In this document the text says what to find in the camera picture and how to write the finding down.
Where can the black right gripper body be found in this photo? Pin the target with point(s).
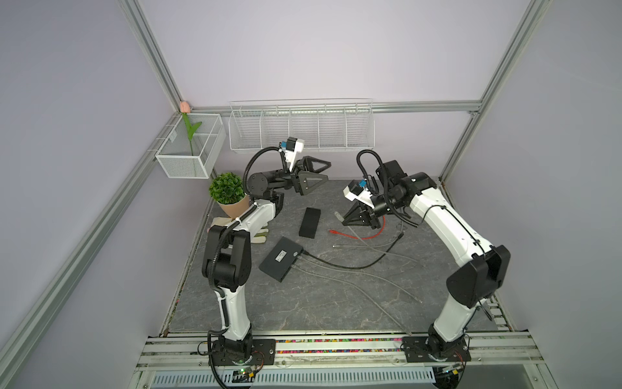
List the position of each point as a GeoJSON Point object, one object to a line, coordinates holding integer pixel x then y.
{"type": "Point", "coordinates": [381, 207]}

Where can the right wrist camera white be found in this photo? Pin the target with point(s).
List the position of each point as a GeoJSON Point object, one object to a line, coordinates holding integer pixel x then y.
{"type": "Point", "coordinates": [358, 190]}

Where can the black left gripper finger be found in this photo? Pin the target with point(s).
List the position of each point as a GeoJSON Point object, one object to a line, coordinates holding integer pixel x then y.
{"type": "Point", "coordinates": [313, 164]}
{"type": "Point", "coordinates": [311, 184]}

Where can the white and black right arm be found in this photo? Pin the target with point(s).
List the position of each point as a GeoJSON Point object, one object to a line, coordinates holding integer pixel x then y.
{"type": "Point", "coordinates": [417, 200]}

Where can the black ribbed network switch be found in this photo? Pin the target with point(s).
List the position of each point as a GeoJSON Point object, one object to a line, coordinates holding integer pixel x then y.
{"type": "Point", "coordinates": [310, 223]}

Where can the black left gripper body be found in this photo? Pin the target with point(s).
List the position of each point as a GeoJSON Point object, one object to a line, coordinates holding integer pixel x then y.
{"type": "Point", "coordinates": [295, 177]}

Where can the pink tulip artificial flower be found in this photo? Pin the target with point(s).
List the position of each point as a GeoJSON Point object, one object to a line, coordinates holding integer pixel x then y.
{"type": "Point", "coordinates": [191, 128]}

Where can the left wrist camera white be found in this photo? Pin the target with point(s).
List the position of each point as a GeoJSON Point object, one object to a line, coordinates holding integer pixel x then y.
{"type": "Point", "coordinates": [289, 149]}

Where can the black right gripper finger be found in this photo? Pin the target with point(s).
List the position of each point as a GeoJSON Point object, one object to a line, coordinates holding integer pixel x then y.
{"type": "Point", "coordinates": [367, 218]}
{"type": "Point", "coordinates": [356, 206]}

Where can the white wire shelf wide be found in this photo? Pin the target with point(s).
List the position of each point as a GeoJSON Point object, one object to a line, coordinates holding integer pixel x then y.
{"type": "Point", "coordinates": [324, 124]}

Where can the white wire basket small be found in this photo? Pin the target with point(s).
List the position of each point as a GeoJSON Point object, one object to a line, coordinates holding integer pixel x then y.
{"type": "Point", "coordinates": [174, 154]}

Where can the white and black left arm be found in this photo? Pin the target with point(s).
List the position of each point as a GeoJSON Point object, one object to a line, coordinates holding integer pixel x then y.
{"type": "Point", "coordinates": [227, 261]}

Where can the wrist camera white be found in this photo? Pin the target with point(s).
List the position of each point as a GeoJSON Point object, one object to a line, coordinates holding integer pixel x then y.
{"type": "Point", "coordinates": [358, 190]}
{"type": "Point", "coordinates": [289, 149]}

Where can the green plant in beige pot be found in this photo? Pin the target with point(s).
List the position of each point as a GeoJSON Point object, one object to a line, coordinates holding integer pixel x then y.
{"type": "Point", "coordinates": [227, 190]}

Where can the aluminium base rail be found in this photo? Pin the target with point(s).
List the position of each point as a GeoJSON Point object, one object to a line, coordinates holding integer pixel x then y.
{"type": "Point", "coordinates": [349, 360]}

